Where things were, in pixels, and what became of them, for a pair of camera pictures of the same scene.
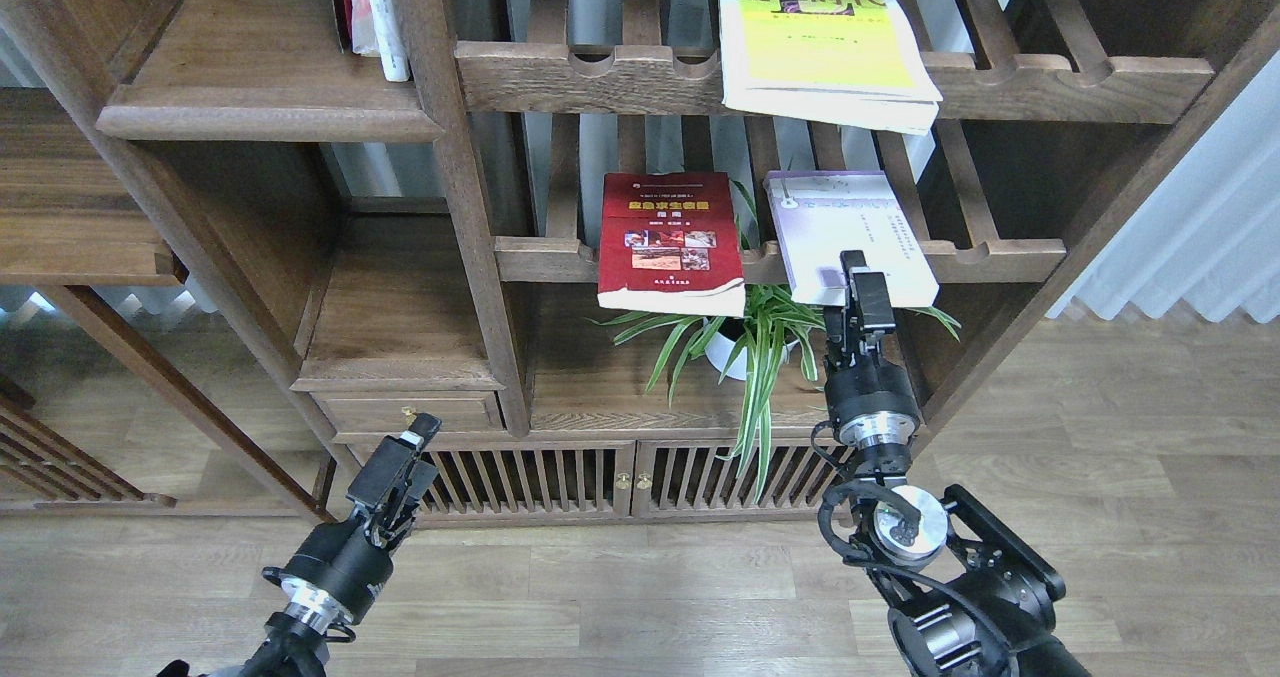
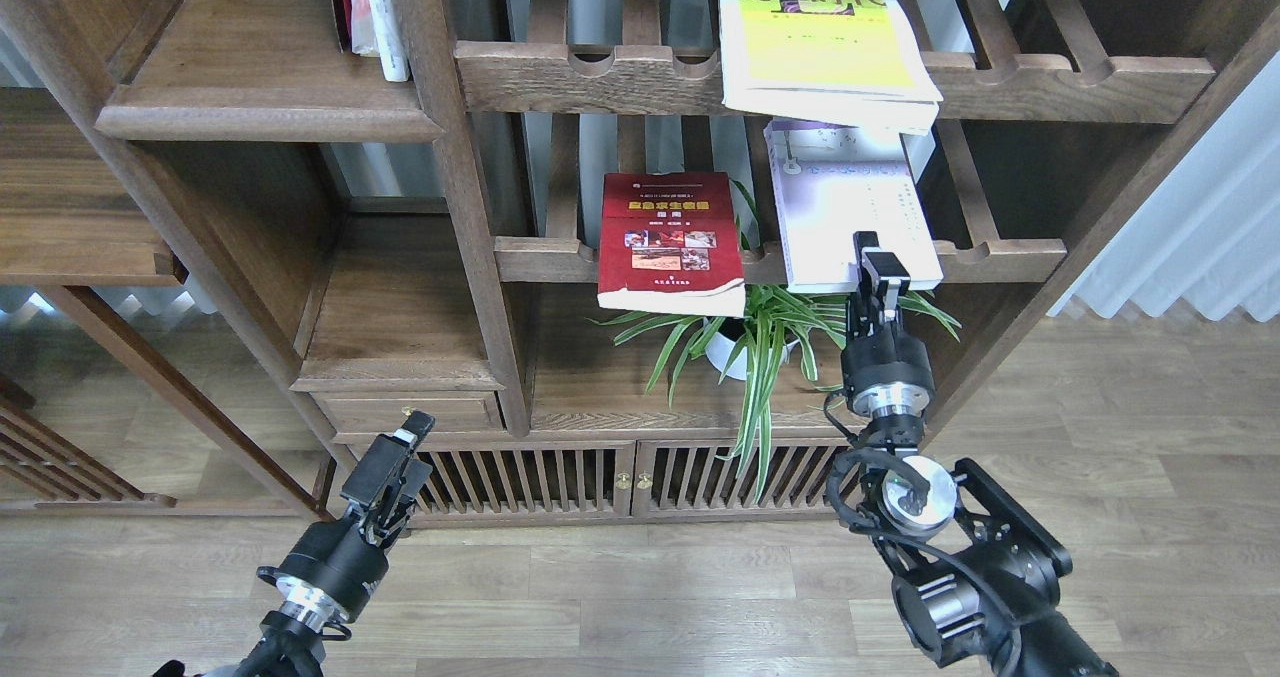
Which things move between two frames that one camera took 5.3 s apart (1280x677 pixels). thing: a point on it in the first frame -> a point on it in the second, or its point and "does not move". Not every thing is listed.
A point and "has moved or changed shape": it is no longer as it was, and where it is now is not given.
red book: [668, 244] does not move
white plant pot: [720, 340] does not move
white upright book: [375, 28] does not move
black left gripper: [345, 562] does not move
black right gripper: [853, 390] -> [885, 375]
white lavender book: [820, 213] has moved or changed shape
